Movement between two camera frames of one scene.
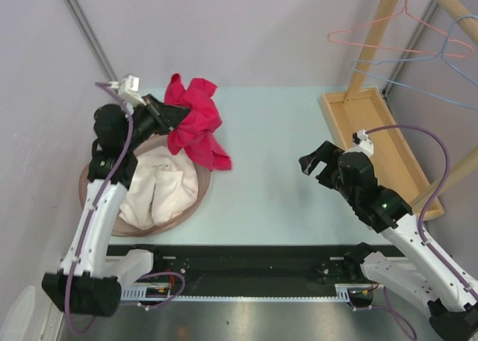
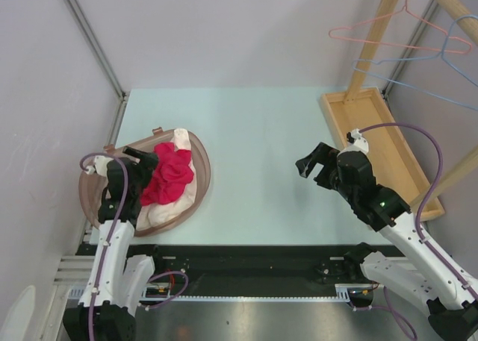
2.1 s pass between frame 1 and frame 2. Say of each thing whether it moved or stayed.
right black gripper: stayed
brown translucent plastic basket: stayed
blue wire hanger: stayed
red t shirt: moved
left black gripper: moved
